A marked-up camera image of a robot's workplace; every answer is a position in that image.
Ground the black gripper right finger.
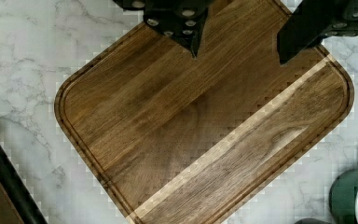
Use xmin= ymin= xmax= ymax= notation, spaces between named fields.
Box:
xmin=277 ymin=0 xmax=358 ymax=64

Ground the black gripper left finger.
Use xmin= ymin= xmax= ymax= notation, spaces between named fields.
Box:
xmin=113 ymin=0 xmax=214 ymax=59

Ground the walnut wooden cutting board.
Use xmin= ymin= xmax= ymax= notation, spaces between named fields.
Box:
xmin=55 ymin=0 xmax=354 ymax=224

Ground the green and white mug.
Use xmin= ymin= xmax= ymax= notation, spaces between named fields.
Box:
xmin=329 ymin=169 xmax=358 ymax=224

